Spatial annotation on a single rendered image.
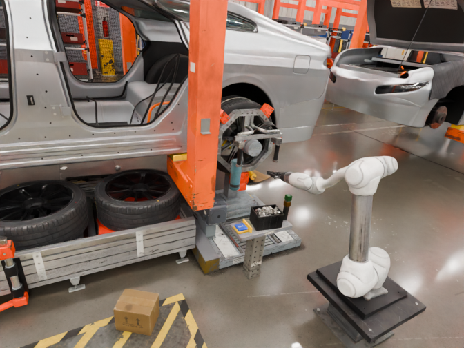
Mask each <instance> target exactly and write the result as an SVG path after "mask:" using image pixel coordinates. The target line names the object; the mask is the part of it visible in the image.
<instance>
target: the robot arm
mask: <svg viewBox="0 0 464 348"><path fill-rule="evenodd" d="M397 168H398V164H397V161H396V159H394V158H393V157H389V156H380V157H364V158H361V159H358V160H356V161H354V162H352V163H351V164H350V165H349V166H346V167H344V168H341V169H339V170H337V171H336V172H335V173H334V174H333V175H332V176H331V177H330V178H329V179H327V180H324V179H323V178H321V177H309V176H308V175H306V174H304V173H293V172H290V171H289V172H283V173H282V172H273V171H267V175H270V176H271V177H273V178H274V179H276V178H279V179H281V180H282V181H283V182H285V183H287V184H290V185H293V186H294V187H296V188H299V189H303V190H305V191H308V192H310V193H314V194H321V193H323V192H324V191H325V189H326V188H328V187H330V186H333V185H334V184H336V183H337V182H339V181H340V180H342V179H345V181H346V183H348V186H349V190H350V192H351V193H352V197H351V220H350V233H349V254H348V255H346V256H345V257H344V258H343V261H342V266H341V268H340V273H339V274H338V277H337V286H338V288H339V290H340V292H341V293H343V294H344V295H346V296H349V297H352V298H357V297H361V296H363V297H364V299H365V300H370V299H372V298H375V297H376V296H380V295H383V294H387V292H388V291H387V290H386V289H385V288H383V287H382V285H383V282H384V281H385V279H386V277H387V274H388V272H389V268H390V258H389V255H388V254H387V252H386V251H384V250H383V249H381V248H378V247H370V248H369V239H370V228H371V210H372V200H373V194H374V193H375V192H376V189H377V187H378V183H379V181H380V179H382V178H384V177H385V176H387V175H391V174H392V173H394V172H396V170H397Z"/></svg>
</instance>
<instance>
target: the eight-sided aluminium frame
mask: <svg viewBox="0 0 464 348"><path fill-rule="evenodd" d="M245 115H248V116H252V115H257V116H258V117H259V118H260V119H261V121H262V122H263V123H265V122H270V121H269V119H268V118H267V116H266V115H264V113H263V112H262V110H260V109H258V108H255V109H236V110H233V111H232V112H231V113H230V115H229V117H230V120H229V121H228V122H227V123H226V124H223V123H221V124H220V128H219V139H218V149H217V161H219V162H220V163H221V164H222V165H223V166H224V167H225V168H226V169H227V170H228V171H229V172H231V166H230V165H229V164H228V163H227V162H226V161H225V160H224V159H223V158H222V157H221V156H220V155H221V145H222V134H223V132H224V131H225V130H226V129H227V128H228V127H229V126H230V125H231V124H232V123H233V122H234V121H235V120H236V119H237V118H238V117H239V116H245ZM272 146H273V142H271V138H266V141H265V146H264V150H263V151H262V152H261V153H260V154H259V155H258V156H257V157H256V158H255V159H254V160H253V161H252V162H251V163H250V164H245V165H242V172H246V171H254V170H255V169H256V168H257V167H258V166H259V165H260V164H261V163H262V162H263V161H264V160H265V158H266V157H267V156H268V155H270V153H271V151H272Z"/></svg>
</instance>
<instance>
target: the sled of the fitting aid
mask: <svg viewBox="0 0 464 348"><path fill-rule="evenodd" d="M251 206H259V204H258V203H257V202H256V201H255V204H252V205H248V206H241V207H238V208H234V209H227V217H226V219H231V218H237V217H241V216H244V215H250V212H251Z"/></svg>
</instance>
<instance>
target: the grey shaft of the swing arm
mask: <svg viewBox="0 0 464 348"><path fill-rule="evenodd" d="M7 244H8V241H7V237H5V236H3V237H0V247H4V246H7ZM1 264H2V267H3V270H4V273H5V275H6V279H7V281H8V285H9V287H10V292H11V294H12V296H14V298H17V299H19V298H22V297H23V296H24V292H26V291H27V292H30V291H29V288H28V284H27V282H26V277H25V274H24V272H23V267H22V265H21V260H20V257H18V258H8V259H5V260H2V261H1Z"/></svg>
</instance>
